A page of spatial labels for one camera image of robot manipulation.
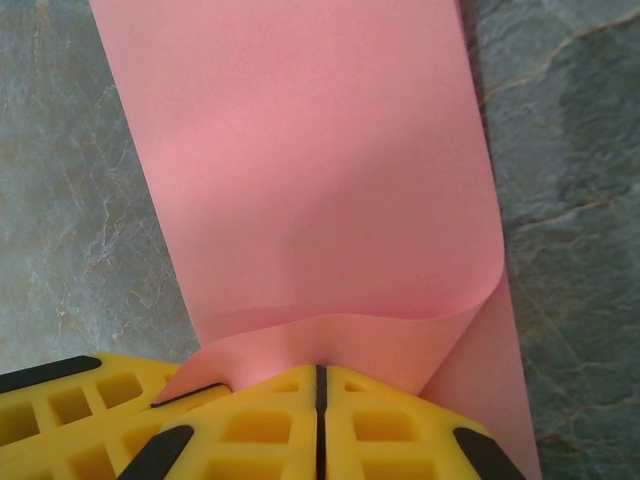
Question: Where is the pink paper sheet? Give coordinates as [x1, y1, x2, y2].
[88, 0, 544, 480]

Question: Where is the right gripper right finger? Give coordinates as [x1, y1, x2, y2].
[319, 363, 526, 480]

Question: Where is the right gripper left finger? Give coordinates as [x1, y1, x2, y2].
[116, 363, 321, 480]

